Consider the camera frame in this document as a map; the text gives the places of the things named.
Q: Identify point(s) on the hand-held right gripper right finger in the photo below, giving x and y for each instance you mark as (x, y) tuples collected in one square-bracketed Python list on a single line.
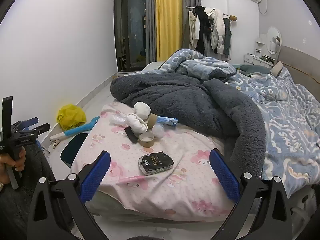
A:
[(223, 177)]

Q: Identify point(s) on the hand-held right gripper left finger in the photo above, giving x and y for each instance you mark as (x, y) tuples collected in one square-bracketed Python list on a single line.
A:
[(97, 177)]

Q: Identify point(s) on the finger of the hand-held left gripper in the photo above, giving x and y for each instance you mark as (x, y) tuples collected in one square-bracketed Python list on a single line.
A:
[(28, 122), (41, 127)]

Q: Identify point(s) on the bin with dark blue bag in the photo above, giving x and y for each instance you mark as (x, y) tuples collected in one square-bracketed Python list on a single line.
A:
[(72, 148)]

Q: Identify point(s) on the black curved rubber piece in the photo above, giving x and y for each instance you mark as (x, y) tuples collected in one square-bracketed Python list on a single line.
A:
[(131, 134)]

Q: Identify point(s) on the black tissue pack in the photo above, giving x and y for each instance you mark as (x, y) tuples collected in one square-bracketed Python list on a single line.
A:
[(156, 164)]

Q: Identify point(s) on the brown tape roll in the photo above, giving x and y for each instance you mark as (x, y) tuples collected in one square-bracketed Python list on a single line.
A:
[(147, 139)]

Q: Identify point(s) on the clear plastic wrap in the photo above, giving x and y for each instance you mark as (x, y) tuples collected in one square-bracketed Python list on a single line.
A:
[(158, 130)]

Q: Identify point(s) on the white tissue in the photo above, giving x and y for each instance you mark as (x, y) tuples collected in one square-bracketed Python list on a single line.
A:
[(142, 109)]

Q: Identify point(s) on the person's left hand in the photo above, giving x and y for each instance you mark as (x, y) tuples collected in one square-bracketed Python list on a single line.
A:
[(13, 161)]

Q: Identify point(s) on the yellow plastic bag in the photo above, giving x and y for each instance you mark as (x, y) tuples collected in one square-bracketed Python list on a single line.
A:
[(71, 116)]

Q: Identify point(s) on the blue plush toy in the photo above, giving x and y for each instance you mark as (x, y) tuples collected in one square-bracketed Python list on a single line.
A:
[(80, 128)]

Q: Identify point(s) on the pink printed bedsheet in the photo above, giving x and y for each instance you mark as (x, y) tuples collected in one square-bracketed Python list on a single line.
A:
[(185, 180)]

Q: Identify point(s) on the clear plastic bag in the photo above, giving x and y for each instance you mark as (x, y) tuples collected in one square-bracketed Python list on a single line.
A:
[(118, 120)]

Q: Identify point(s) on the white socks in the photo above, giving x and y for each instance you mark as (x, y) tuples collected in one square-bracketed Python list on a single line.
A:
[(136, 123)]

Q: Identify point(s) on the cardboard tube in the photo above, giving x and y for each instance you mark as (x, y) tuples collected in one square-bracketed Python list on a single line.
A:
[(153, 121)]

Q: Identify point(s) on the grey fleece blanket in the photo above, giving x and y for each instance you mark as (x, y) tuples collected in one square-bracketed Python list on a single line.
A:
[(190, 102)]

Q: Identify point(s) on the blue printed blanket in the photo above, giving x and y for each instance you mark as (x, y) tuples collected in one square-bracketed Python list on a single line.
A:
[(287, 120)]

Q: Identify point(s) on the green pillow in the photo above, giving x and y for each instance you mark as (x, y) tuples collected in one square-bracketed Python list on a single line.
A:
[(255, 68)]

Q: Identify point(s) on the brown cushion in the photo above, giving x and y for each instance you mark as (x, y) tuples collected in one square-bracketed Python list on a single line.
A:
[(277, 68)]

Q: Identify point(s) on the white vanity table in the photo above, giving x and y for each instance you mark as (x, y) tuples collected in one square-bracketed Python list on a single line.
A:
[(255, 58)]

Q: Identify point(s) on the dark green garment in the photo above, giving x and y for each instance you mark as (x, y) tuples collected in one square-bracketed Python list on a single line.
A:
[(227, 38)]

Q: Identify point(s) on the dark glass door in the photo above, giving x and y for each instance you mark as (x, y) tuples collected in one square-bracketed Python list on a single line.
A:
[(132, 22)]

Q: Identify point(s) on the grey bed headboard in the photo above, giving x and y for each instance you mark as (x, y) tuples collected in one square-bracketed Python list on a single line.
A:
[(303, 60)]

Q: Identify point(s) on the round white mirror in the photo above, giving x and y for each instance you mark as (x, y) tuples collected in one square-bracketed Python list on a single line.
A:
[(271, 38)]

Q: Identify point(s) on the white puffer jacket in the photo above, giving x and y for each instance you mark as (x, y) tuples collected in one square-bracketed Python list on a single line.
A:
[(218, 30)]

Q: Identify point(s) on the black coat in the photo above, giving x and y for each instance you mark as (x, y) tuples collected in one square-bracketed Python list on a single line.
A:
[(203, 21)]

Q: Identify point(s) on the yellow curtain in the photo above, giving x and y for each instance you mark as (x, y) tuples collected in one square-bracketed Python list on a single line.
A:
[(168, 17)]

